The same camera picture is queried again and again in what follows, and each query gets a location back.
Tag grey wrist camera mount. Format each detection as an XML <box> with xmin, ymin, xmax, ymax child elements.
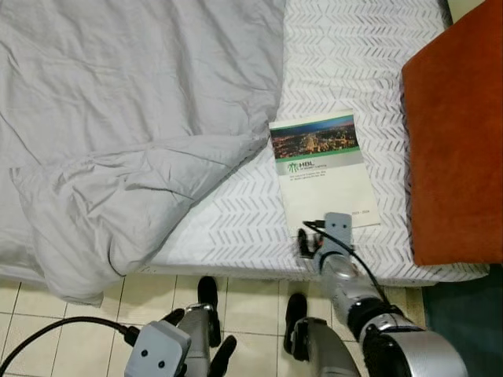
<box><xmin>124</xmin><ymin>320</ymin><xmax>193</xmax><ymax>377</ymax></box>
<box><xmin>323</xmin><ymin>212</ymin><xmax>354</xmax><ymax>253</ymax></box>

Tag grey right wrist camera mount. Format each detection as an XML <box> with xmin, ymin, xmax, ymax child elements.
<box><xmin>323</xmin><ymin>212</ymin><xmax>354</xmax><ymax>253</ymax></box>

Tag orange pillow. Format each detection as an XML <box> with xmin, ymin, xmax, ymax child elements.
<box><xmin>401</xmin><ymin>0</ymin><xmax>503</xmax><ymax>267</ymax></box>

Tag white patterned bed sheet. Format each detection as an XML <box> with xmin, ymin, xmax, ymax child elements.
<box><xmin>148</xmin><ymin>0</ymin><xmax>490</xmax><ymax>286</ymax></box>

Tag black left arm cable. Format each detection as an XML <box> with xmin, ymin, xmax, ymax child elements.
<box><xmin>0</xmin><ymin>316</ymin><xmax>140</xmax><ymax>372</ymax></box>

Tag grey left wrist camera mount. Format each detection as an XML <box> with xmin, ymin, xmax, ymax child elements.
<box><xmin>124</xmin><ymin>320</ymin><xmax>193</xmax><ymax>377</ymax></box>

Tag silver robot right leg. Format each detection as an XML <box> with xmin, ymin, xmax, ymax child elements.
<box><xmin>283</xmin><ymin>292</ymin><xmax>356</xmax><ymax>377</ymax></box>

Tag white booklet with city photo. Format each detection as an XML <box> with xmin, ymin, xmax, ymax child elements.
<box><xmin>269</xmin><ymin>112</ymin><xmax>383</xmax><ymax>232</ymax></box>

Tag grey duvet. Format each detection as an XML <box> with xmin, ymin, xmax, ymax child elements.
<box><xmin>0</xmin><ymin>0</ymin><xmax>286</xmax><ymax>308</ymax></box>

